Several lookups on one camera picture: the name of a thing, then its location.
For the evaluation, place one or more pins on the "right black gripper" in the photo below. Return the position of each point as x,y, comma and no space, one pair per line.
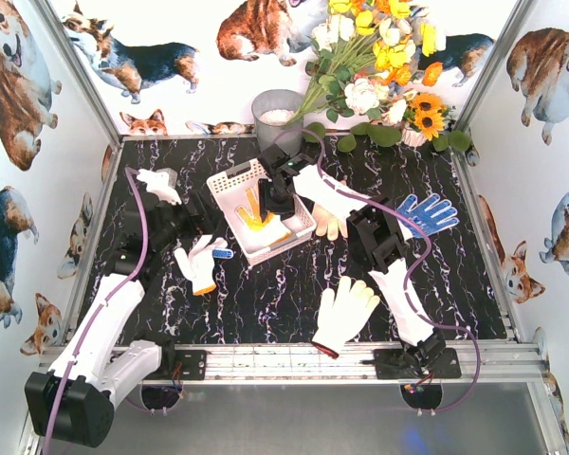
275,200

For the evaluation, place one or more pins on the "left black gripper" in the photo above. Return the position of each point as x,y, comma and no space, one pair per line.
199,209

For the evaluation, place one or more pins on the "yellow coated work glove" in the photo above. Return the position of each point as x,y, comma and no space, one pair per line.
252,218

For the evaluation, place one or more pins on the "white plastic storage basket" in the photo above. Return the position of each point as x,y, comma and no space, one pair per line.
228,190

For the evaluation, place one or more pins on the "cream knit glove pair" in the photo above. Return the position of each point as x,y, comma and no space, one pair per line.
327,223

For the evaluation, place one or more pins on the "cream glove red cuff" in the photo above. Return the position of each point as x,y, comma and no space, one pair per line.
342,314

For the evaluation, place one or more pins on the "white glove orange cuff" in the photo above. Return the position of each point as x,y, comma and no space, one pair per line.
272,230

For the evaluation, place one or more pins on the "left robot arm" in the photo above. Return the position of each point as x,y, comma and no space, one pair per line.
75,400

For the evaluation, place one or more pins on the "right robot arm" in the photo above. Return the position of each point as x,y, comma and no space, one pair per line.
376,234

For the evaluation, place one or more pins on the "white glove blue finger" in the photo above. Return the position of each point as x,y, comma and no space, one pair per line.
197,264

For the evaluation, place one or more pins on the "grey metal bucket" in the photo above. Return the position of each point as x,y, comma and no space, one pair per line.
277,121

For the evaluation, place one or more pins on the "blue dotted work glove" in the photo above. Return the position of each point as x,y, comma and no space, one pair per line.
432,214

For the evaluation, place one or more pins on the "artificial flower bouquet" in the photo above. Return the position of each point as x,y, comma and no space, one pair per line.
366,55

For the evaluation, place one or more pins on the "small sunflower pot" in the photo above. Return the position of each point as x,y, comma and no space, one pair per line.
427,117

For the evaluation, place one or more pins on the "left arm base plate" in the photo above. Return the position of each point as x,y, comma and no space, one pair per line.
184,365

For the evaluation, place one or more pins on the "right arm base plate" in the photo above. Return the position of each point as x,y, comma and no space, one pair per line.
393,364

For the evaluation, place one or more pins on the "aluminium front rail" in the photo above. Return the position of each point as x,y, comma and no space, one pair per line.
253,364

